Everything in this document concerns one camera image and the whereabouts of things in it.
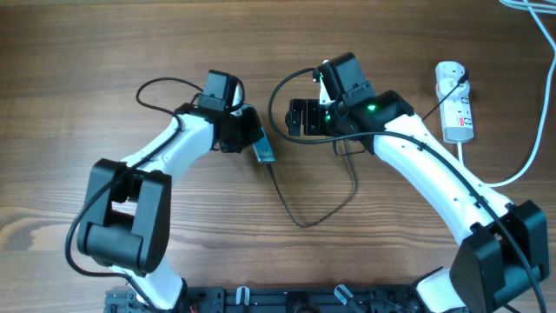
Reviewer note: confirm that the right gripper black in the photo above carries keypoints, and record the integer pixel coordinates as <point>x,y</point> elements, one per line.
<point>294,117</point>

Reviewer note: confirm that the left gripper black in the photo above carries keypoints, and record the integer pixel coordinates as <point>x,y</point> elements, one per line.
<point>251,132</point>

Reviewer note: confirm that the blue Galaxy smartphone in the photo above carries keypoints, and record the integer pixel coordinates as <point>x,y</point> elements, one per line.
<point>263,150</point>

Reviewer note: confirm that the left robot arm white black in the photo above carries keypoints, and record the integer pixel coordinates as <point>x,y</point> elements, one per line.
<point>125,220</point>

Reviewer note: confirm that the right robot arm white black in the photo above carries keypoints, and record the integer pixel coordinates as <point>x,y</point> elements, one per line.
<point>503,246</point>

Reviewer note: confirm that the white charger plug adapter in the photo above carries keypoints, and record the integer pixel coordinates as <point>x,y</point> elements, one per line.
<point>452,87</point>

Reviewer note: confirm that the white power strip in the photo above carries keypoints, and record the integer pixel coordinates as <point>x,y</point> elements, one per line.
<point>455,112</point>

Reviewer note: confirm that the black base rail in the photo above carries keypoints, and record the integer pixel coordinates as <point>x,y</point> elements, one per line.
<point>343,298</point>

